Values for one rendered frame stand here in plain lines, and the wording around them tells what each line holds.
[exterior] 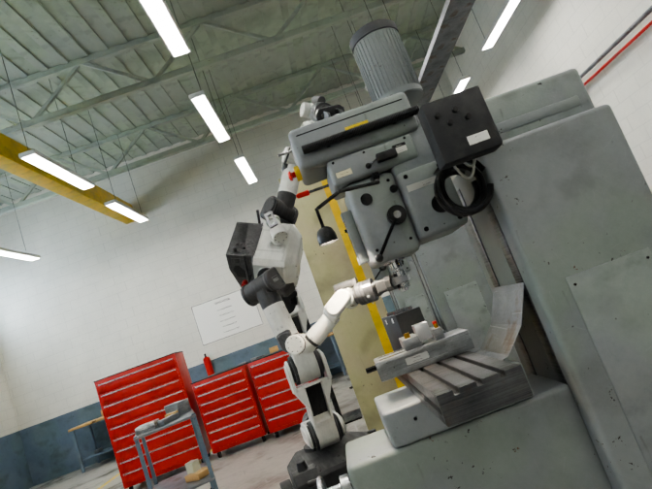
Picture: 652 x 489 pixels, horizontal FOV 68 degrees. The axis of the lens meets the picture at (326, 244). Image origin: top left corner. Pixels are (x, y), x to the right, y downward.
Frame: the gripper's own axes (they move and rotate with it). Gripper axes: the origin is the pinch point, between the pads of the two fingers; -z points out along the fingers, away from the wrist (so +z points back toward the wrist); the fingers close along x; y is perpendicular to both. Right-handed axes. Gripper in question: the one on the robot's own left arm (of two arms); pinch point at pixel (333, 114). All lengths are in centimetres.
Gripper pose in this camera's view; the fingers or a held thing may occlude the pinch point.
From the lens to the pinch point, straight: 204.1
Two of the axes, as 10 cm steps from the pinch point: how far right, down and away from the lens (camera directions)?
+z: -3.5, -2.8, 9.0
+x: -9.2, 3.0, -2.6
